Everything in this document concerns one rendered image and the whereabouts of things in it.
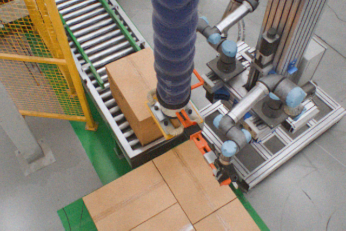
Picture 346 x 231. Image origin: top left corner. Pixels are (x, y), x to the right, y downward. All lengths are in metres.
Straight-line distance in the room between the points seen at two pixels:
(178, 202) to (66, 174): 1.23
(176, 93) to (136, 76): 0.78
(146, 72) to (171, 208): 1.05
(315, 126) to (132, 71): 1.80
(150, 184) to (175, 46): 1.37
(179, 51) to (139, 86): 1.03
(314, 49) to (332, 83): 1.53
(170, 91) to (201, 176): 0.97
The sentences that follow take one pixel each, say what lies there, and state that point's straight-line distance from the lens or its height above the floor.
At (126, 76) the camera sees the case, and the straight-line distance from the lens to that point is 3.09.
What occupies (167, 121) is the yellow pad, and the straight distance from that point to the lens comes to 2.63.
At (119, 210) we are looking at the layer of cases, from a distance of 3.02.
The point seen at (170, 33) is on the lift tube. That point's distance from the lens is 1.94.
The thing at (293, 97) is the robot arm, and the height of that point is 1.62.
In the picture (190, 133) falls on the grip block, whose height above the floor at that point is 1.22.
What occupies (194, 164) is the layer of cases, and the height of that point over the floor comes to 0.54.
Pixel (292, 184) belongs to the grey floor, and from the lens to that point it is 3.81.
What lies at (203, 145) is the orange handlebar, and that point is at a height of 1.22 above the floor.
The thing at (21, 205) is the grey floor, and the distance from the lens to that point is 3.81.
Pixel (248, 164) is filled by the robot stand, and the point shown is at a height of 0.21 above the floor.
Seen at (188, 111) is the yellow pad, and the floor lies 1.12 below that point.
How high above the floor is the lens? 3.39
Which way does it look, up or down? 56 degrees down
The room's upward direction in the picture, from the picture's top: straight up
